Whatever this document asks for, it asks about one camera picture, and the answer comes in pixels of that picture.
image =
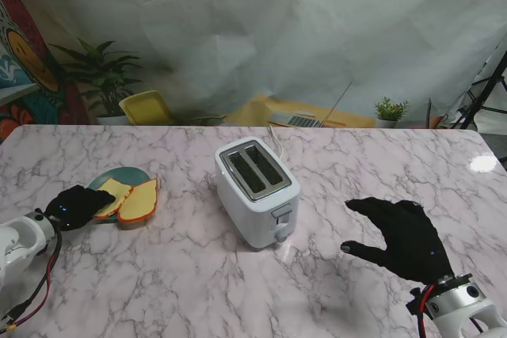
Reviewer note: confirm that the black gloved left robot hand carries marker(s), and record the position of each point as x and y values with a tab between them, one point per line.
75	205

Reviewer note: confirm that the large leafy potted plant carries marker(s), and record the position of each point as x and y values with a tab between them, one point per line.
105	77

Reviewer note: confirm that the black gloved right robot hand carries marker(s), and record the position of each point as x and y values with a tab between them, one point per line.
408	235

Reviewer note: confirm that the yellow table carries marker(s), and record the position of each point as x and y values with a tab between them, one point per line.
257	110

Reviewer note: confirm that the teal round plate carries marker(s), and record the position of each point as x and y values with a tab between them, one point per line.
123	175

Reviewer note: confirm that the white two-slot toaster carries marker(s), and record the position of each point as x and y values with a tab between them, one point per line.
253	211

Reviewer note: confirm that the small green potted plant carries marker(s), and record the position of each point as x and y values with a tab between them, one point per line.
390	110

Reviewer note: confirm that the open silver laptop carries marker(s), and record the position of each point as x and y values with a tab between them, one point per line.
301	120

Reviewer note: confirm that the yellow plastic chair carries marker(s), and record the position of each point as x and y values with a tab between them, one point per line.
146	108

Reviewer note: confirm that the thin dark upright panel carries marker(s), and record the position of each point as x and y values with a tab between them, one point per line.
429	112

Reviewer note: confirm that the white backdrop sheet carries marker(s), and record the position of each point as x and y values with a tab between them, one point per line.
253	17

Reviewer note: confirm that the colourful mural banner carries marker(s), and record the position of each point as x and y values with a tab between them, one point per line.
24	49

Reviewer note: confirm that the yellow toy toast slice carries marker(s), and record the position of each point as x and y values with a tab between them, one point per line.
115	189
138	203

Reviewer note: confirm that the black tripod stand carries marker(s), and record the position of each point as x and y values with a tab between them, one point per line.
489	84

